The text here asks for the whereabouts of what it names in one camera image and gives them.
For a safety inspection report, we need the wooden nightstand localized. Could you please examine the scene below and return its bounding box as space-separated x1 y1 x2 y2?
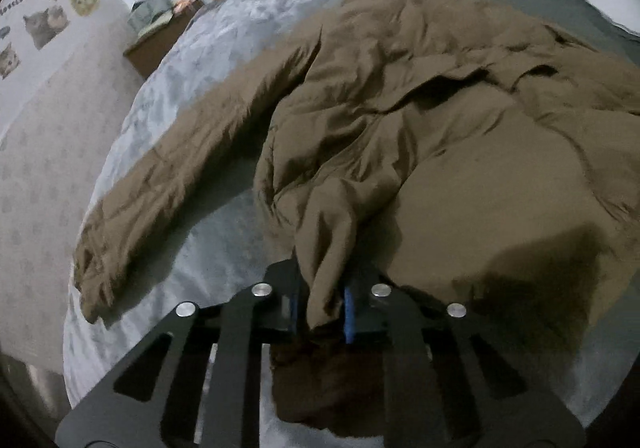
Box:
123 0 206 79

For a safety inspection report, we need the grey plush blanket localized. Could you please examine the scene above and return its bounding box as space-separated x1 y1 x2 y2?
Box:
62 0 640 448

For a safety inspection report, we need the tabby cat wall sticker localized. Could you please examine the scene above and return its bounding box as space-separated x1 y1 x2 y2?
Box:
0 43 22 80

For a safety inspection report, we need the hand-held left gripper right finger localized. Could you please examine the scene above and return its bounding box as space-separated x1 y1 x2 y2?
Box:
342 262 586 448

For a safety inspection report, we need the green paper bag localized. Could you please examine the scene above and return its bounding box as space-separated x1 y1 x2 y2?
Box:
127 0 177 36

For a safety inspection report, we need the brown puffer jacket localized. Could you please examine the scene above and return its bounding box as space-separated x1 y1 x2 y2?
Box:
72 0 640 434

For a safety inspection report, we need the grey cats wall sticker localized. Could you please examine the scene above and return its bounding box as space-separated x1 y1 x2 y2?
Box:
22 5 68 50

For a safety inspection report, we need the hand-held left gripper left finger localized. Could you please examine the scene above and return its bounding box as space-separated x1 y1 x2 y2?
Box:
55 258 306 448

